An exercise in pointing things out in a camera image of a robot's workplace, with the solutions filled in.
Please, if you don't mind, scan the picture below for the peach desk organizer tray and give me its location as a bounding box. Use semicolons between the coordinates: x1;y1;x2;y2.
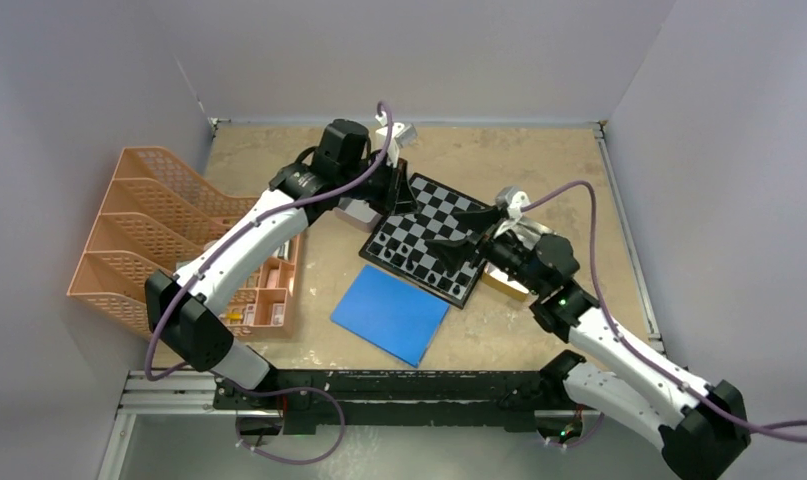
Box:
219;234;303;341

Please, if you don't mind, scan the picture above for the peach mesh file rack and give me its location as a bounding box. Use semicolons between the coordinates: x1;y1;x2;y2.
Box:
67;147;256;339

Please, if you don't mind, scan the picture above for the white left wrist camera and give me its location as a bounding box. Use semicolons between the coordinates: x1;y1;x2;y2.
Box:
374;113;417;167

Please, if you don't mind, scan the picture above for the yellow tin with black pieces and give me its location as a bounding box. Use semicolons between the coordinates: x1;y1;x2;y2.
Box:
479;221;553;305

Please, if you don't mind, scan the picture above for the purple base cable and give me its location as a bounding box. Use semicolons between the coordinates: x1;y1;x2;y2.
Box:
233;387;349;466

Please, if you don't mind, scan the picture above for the pink tin with white pieces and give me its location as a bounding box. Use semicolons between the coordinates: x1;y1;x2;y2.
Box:
334;199;382;233

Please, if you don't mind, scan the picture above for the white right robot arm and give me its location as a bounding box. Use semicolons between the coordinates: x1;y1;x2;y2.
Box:
426;207;751;479

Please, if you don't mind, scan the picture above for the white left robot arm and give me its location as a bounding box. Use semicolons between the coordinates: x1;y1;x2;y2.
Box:
144;113;417;409

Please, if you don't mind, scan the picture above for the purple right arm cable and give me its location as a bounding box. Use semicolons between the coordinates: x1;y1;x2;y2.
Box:
518;180;807;444

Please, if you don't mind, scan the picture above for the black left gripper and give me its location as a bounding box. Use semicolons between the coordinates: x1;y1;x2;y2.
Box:
338;152;420;215

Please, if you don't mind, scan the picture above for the blue mat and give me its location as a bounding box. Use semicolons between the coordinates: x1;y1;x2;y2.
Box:
331;266;450;367

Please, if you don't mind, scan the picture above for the black white chessboard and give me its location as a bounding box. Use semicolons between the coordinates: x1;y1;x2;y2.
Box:
359;173;487;309

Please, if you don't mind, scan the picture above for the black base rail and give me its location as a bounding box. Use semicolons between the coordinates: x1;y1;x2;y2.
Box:
214;369;596;443

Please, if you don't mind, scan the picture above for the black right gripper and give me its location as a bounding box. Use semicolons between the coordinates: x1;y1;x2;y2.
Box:
425;204;546;295

